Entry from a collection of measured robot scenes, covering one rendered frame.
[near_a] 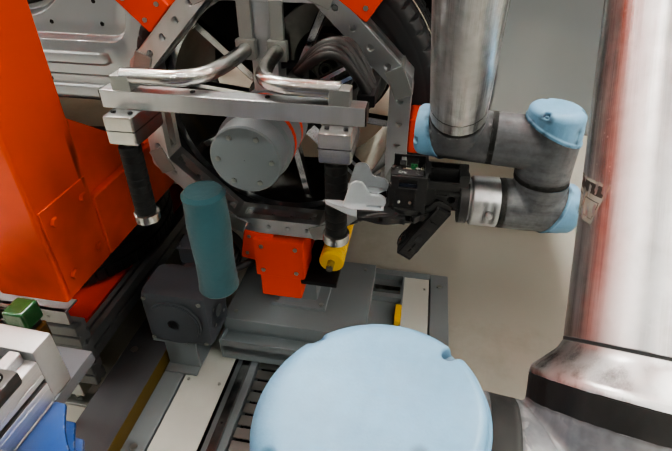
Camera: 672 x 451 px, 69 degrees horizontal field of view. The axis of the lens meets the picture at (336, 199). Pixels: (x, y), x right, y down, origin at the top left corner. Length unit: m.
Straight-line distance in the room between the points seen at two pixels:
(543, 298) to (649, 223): 1.66
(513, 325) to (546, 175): 1.13
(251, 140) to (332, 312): 0.72
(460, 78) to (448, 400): 0.39
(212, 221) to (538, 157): 0.61
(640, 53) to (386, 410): 0.23
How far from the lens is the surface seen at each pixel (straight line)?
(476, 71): 0.56
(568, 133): 0.69
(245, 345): 1.46
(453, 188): 0.73
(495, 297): 1.88
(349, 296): 1.47
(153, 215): 0.91
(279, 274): 1.18
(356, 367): 0.27
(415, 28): 0.96
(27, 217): 1.06
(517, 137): 0.69
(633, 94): 0.31
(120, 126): 0.84
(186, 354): 1.50
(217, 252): 1.04
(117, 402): 1.47
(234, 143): 0.85
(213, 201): 0.97
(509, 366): 1.68
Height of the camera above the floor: 1.26
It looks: 33 degrees down
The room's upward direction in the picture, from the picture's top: straight up
